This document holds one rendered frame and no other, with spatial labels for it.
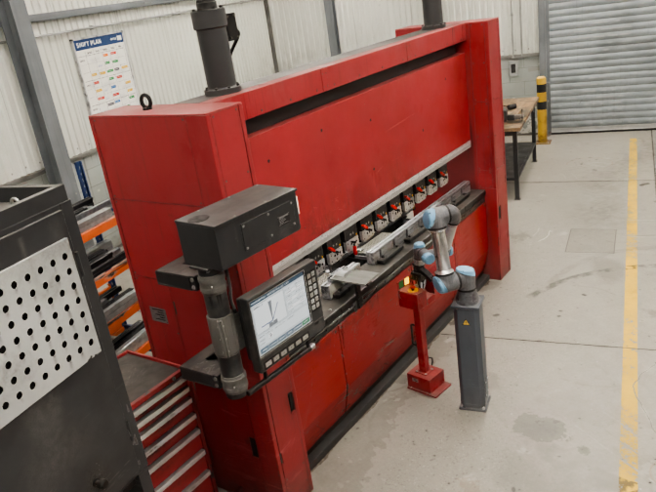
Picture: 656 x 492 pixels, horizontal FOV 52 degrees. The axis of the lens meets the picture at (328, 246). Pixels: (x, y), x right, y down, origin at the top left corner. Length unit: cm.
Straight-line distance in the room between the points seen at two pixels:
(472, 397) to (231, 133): 245
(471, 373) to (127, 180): 246
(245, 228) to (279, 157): 110
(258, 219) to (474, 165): 355
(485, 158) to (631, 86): 559
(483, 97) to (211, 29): 297
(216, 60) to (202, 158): 63
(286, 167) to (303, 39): 867
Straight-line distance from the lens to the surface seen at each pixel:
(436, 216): 409
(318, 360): 415
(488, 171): 608
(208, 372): 315
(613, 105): 1144
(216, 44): 359
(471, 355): 448
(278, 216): 291
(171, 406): 368
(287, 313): 301
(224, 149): 318
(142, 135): 345
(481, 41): 586
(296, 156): 393
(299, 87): 393
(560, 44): 1131
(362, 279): 427
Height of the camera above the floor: 276
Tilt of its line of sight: 21 degrees down
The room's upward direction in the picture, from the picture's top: 9 degrees counter-clockwise
